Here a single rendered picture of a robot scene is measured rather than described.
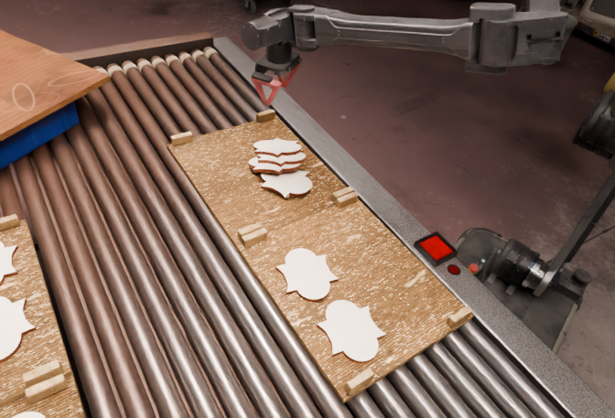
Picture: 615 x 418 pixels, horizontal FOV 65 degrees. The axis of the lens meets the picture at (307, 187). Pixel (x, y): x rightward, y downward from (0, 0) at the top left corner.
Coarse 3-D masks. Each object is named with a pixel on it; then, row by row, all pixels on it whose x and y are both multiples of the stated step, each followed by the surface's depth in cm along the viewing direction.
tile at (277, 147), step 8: (256, 144) 135; (264, 144) 135; (272, 144) 134; (280, 144) 134; (288, 144) 134; (296, 144) 134; (256, 152) 130; (264, 152) 129; (272, 152) 128; (280, 152) 128; (288, 152) 128; (296, 152) 129
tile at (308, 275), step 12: (288, 252) 108; (300, 252) 108; (312, 252) 109; (288, 264) 106; (300, 264) 106; (312, 264) 106; (324, 264) 107; (288, 276) 103; (300, 276) 104; (312, 276) 104; (324, 276) 104; (288, 288) 101; (300, 288) 101; (312, 288) 102; (324, 288) 102; (312, 300) 100
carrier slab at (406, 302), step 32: (288, 224) 116; (320, 224) 117; (352, 224) 118; (256, 256) 108; (352, 256) 111; (384, 256) 112; (352, 288) 104; (384, 288) 105; (416, 288) 106; (288, 320) 97; (320, 320) 97; (384, 320) 99; (416, 320) 100; (320, 352) 92; (384, 352) 94; (416, 352) 94
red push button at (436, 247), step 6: (426, 240) 118; (432, 240) 118; (438, 240) 118; (426, 246) 116; (432, 246) 117; (438, 246) 117; (444, 246) 117; (432, 252) 115; (438, 252) 115; (444, 252) 116; (450, 252) 116; (438, 258) 114
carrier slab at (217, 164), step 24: (192, 144) 134; (216, 144) 135; (240, 144) 137; (192, 168) 127; (216, 168) 128; (240, 168) 129; (312, 168) 132; (216, 192) 121; (240, 192) 122; (264, 192) 123; (312, 192) 125; (216, 216) 115; (240, 216) 116; (264, 216) 117; (288, 216) 118
